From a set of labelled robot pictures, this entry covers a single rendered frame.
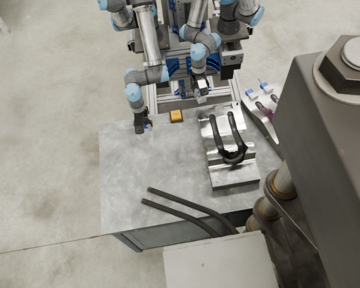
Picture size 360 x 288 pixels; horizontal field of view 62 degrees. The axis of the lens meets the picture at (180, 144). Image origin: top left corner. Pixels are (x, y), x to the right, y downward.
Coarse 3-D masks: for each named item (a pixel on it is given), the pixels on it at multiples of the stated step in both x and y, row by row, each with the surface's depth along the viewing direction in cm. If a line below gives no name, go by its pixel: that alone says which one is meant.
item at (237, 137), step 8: (232, 112) 177; (232, 120) 175; (216, 128) 173; (232, 128) 173; (216, 136) 171; (240, 136) 167; (216, 144) 164; (240, 144) 163; (224, 152) 163; (232, 152) 157; (240, 152) 164; (224, 160) 164; (232, 160) 164; (240, 160) 163
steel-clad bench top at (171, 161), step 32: (128, 128) 188; (160, 128) 186; (192, 128) 184; (256, 128) 180; (128, 160) 177; (160, 160) 176; (192, 160) 174; (256, 160) 170; (128, 192) 168; (192, 192) 165; (224, 192) 163; (256, 192) 162; (128, 224) 159; (160, 224) 158
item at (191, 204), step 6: (150, 192) 164; (156, 192) 162; (162, 192) 161; (168, 198) 158; (174, 198) 156; (180, 198) 156; (186, 204) 153; (192, 204) 152; (198, 210) 150; (204, 210) 148
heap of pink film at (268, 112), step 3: (261, 108) 179; (264, 108) 176; (267, 108) 177; (261, 111) 177; (264, 111) 175; (267, 111) 173; (270, 111) 172; (273, 111) 172; (264, 114) 173; (267, 114) 172; (270, 114) 170; (273, 114) 169; (267, 117) 172; (270, 117) 169; (270, 120) 170
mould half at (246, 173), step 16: (224, 112) 177; (240, 112) 176; (208, 128) 173; (224, 128) 173; (240, 128) 172; (208, 144) 165; (224, 144) 163; (208, 160) 159; (224, 176) 161; (240, 176) 160; (256, 176) 160
